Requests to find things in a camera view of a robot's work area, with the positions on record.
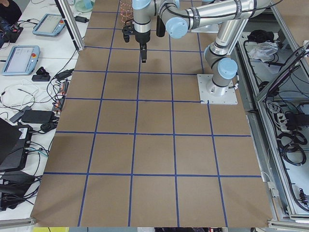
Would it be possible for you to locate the copper wire wine basket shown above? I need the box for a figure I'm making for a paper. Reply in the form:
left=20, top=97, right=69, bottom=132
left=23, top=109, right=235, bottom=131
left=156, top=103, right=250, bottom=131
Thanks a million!
left=120, top=0, right=133, bottom=23

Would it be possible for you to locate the green glass plate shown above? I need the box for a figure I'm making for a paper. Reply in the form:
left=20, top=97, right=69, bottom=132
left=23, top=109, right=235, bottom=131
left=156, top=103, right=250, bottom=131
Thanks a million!
left=74, top=0, right=95, bottom=13

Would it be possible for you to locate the aluminium frame post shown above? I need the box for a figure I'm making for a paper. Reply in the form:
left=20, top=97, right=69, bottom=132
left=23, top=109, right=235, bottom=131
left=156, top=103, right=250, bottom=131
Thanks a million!
left=55, top=0, right=84, bottom=52

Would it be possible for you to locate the black laptop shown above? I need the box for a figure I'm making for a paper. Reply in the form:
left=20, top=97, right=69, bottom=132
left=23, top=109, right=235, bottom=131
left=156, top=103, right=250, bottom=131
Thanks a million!
left=0, top=119, right=32, bottom=172

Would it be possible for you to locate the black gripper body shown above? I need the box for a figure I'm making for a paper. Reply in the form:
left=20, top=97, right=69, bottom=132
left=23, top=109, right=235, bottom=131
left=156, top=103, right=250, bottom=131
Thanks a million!
left=135, top=31, right=151, bottom=50

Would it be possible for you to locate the dark wine bottle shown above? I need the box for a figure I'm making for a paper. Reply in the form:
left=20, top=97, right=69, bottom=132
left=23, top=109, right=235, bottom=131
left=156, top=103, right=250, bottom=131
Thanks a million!
left=156, top=15, right=166, bottom=38

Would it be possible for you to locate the blue teach pendant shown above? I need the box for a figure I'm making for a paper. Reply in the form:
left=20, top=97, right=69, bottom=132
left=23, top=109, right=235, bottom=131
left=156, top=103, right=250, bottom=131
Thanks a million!
left=32, top=14, right=65, bottom=37
left=2, top=45, right=40, bottom=76

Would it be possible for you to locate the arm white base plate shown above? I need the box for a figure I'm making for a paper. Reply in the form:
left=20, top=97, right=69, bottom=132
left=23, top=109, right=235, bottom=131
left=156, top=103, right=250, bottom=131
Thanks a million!
left=197, top=74, right=238, bottom=105

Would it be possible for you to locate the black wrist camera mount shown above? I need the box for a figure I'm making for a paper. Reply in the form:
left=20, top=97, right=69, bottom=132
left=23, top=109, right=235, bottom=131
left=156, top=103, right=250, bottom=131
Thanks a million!
left=122, top=19, right=135, bottom=43

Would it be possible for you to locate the black power adapter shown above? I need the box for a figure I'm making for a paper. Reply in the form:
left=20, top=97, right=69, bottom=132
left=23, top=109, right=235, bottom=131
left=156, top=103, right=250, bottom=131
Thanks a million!
left=21, top=110, right=55, bottom=124

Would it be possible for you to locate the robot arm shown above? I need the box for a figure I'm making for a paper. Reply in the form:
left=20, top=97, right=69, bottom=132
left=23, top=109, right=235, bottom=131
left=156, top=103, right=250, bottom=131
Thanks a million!
left=132, top=0, right=270, bottom=96

